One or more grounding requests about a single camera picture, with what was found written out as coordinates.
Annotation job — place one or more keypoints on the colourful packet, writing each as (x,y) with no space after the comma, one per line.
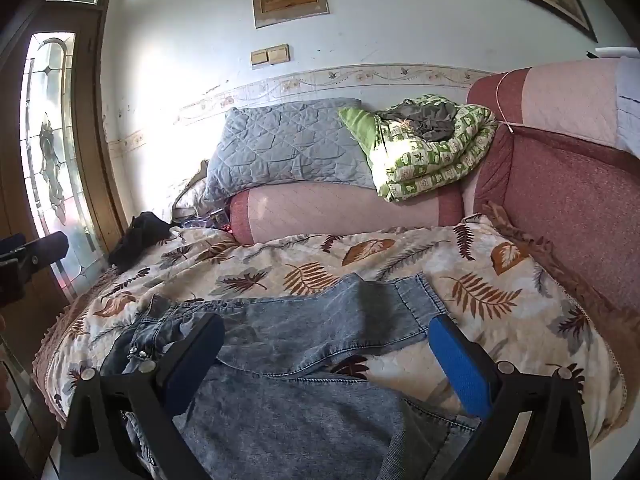
(212,220)

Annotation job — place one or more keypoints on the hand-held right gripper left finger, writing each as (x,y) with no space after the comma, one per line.
(192,365)

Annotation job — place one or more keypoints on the grey quilted pillow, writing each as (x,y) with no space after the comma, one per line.
(280,145)

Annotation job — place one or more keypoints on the beige light switch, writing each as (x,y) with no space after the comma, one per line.
(259,58)
(279,54)

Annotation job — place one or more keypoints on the blue denim pants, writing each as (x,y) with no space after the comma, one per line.
(300,320)

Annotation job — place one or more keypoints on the beige cloth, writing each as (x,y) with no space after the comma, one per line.
(192,200)

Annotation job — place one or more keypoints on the brown fringed sofa cover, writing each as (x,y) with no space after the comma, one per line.
(600,320)

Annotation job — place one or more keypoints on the black cloth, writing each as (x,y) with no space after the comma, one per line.
(140,240)

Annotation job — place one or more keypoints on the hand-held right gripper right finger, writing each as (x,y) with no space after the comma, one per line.
(462,365)

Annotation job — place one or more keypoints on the leaf print blanket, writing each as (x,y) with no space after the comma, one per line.
(450,260)

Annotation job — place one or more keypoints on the wooden stained glass door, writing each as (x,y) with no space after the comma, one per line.
(50,135)

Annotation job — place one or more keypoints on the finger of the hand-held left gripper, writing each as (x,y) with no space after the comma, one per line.
(42,250)

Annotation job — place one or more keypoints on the grey green garment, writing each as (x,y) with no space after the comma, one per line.
(430,120)

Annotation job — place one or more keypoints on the green patterned quilt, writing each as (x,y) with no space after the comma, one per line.
(430,162)

